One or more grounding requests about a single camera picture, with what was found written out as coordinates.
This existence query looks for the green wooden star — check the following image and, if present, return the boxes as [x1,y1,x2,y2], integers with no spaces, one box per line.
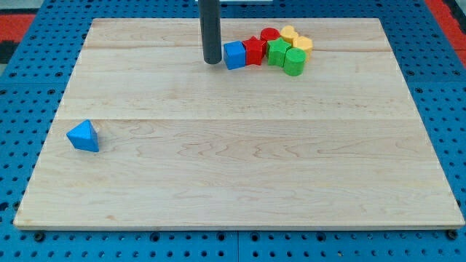
[266,37,292,67]

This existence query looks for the blue wooden cube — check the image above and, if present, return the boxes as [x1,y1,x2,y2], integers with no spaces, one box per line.
[224,41,246,70]

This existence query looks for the blue wooden triangle block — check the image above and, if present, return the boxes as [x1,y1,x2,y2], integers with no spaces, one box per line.
[66,119,99,152]

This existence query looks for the light wooden board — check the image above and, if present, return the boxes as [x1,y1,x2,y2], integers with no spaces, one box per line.
[14,18,465,231]

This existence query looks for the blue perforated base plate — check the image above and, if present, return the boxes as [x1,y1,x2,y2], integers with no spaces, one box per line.
[1,1,465,261]

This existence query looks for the green wooden cylinder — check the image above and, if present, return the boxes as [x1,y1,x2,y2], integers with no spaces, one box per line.
[283,47,307,76]

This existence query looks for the red wooden cylinder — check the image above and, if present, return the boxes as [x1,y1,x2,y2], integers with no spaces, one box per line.
[260,28,280,41]

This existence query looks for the red wooden star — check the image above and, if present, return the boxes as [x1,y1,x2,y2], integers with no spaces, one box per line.
[242,36,266,66]

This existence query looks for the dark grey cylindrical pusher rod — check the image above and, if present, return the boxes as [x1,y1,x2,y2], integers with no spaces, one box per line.
[198,0,222,65]

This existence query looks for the yellow wooden hexagon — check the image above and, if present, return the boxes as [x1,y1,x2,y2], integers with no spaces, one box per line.
[292,36,314,61]

